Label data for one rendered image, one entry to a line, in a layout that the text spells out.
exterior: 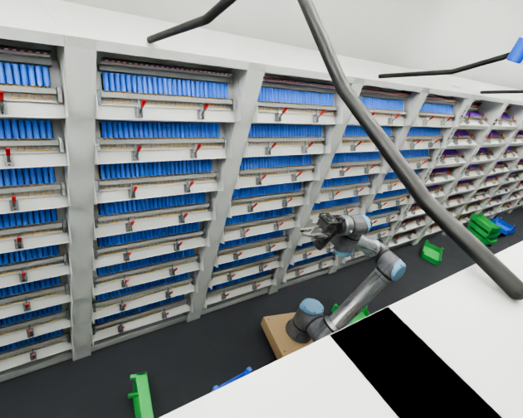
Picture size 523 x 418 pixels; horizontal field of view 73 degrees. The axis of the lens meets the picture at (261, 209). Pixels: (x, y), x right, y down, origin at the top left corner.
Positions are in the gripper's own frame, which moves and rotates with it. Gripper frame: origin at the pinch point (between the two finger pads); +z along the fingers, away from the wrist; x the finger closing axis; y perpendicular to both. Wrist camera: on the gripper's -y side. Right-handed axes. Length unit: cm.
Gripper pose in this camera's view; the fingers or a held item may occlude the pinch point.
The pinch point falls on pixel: (302, 233)
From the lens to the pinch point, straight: 148.4
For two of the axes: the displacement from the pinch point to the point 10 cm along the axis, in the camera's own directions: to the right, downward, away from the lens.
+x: 4.7, 5.8, -6.6
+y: 3.0, -8.1, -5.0
